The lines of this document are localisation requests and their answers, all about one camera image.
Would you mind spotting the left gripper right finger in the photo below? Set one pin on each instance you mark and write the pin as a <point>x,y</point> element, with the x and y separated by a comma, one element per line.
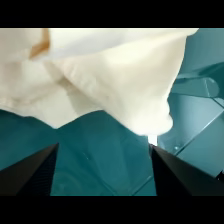
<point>181,176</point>

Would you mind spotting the cream shirt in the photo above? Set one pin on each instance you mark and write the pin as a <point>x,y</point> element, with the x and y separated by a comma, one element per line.
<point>110,70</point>

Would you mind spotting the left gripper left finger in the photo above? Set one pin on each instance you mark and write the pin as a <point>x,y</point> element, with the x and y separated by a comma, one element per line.
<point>31,175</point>

